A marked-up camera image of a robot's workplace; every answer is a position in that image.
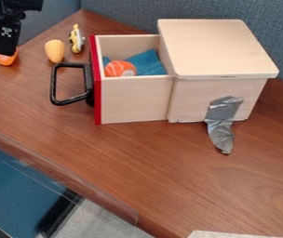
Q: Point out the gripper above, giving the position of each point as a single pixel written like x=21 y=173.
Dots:
x=17 y=6

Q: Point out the drawer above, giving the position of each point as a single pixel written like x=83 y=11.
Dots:
x=133 y=97

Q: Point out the orange toy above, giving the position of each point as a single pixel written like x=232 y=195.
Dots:
x=4 y=59

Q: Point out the yellow toy corn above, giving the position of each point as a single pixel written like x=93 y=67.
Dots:
x=55 y=50

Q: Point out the yellow and black toy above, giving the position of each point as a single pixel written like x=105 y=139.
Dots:
x=76 y=38

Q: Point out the orange toy sushi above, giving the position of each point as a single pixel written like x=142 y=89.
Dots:
x=119 y=68

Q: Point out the blue cloth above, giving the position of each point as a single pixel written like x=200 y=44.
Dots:
x=150 y=63

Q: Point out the cabinet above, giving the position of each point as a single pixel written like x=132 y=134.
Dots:
x=214 y=49

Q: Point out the grey tape strip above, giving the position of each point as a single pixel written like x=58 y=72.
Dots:
x=220 y=121

